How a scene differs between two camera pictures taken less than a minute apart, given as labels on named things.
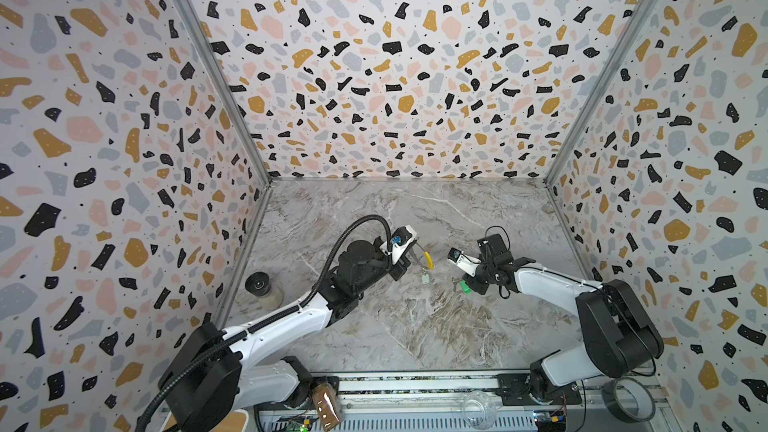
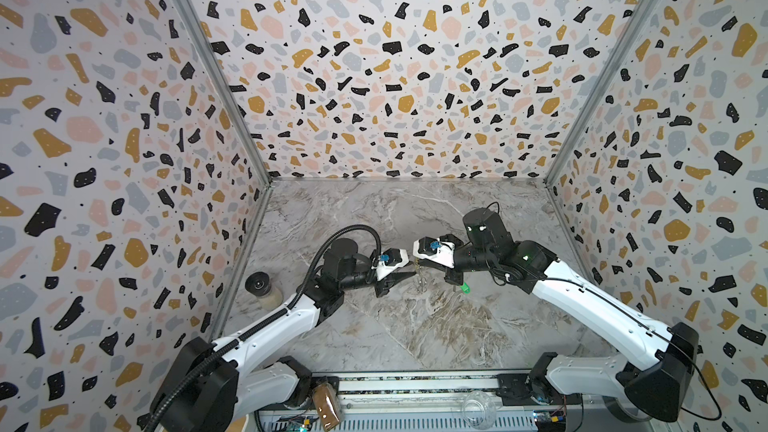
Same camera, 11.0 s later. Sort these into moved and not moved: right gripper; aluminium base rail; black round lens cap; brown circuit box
Moved: right gripper
Not moved: black round lens cap; brown circuit box; aluminium base rail
